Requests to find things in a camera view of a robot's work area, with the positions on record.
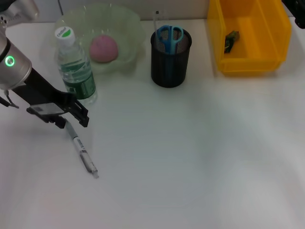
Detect black mesh pen holder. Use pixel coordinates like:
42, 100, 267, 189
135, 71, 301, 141
150, 25, 193, 88

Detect blue scissors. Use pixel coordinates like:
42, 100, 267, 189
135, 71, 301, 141
156, 25, 184, 81

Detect clear water bottle green label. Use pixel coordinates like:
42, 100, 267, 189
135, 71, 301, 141
54, 26, 98, 107

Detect yellow plastic bin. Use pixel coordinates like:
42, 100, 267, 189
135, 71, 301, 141
206, 0, 293, 77

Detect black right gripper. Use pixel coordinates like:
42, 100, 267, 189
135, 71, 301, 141
282, 0, 305, 30

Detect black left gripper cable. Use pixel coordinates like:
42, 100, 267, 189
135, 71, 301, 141
0, 89, 20, 110

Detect green translucent fruit bowl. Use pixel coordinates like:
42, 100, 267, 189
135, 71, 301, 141
39, 3, 147, 74

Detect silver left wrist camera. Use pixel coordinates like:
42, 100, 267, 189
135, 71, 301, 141
0, 0, 41, 27

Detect grey pen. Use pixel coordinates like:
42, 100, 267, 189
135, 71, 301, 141
64, 120, 99, 179

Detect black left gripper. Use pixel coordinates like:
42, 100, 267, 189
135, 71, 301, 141
10, 67, 91, 130

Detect pink peach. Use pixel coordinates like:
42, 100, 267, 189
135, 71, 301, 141
89, 34, 119, 63

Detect clear plastic ruler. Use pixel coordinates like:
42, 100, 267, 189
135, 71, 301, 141
152, 10, 170, 32

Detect green plastic wrapper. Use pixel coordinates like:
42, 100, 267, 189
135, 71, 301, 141
224, 30, 240, 53

